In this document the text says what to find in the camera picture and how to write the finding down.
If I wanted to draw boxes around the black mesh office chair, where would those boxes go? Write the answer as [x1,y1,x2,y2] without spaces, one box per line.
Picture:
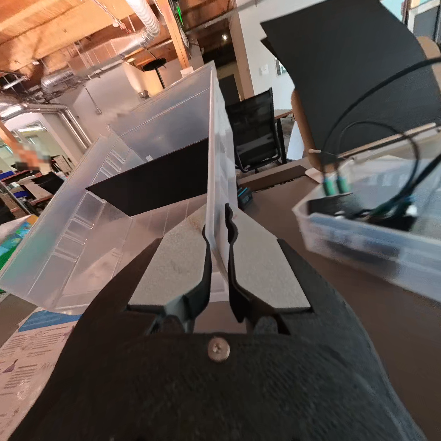
[226,87,287,173]

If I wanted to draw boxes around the wood-framed black monitor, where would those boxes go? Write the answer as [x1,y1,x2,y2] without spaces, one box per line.
[260,0,441,173]

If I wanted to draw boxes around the black box with blue stripes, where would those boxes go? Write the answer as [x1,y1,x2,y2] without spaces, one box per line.
[237,186,254,211]

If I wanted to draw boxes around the clear plastic storage bin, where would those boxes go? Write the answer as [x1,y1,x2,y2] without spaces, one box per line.
[0,60,242,315]

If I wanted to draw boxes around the black flat sheet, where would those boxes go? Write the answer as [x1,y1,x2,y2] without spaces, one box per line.
[85,137,211,217]

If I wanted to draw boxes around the printed paper sheet blue header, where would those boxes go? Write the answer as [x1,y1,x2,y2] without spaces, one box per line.
[0,308,85,441]

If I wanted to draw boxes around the black round high table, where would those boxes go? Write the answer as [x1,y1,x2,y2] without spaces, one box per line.
[142,58,168,91]

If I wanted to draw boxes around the silver spiral ventilation duct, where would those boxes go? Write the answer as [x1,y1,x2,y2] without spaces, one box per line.
[125,0,162,39]

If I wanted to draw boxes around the clear plastic box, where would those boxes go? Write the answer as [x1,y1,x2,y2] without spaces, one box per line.
[292,129,441,301]

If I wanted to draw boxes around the black hub with cable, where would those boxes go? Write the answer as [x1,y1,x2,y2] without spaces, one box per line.
[308,197,416,231]

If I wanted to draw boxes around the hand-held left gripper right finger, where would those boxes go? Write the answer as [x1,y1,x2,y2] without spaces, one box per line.
[224,203,311,324]

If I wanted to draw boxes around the black braided HDMI cable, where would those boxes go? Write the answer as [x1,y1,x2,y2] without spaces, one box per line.
[322,58,441,218]

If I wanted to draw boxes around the green printed box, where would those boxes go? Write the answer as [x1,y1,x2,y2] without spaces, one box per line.
[0,214,39,273]

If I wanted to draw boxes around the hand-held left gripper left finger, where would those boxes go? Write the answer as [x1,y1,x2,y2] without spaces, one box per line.
[127,207,212,333]

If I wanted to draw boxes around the silver ceiling duct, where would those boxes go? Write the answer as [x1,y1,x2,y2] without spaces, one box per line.
[41,33,142,95]

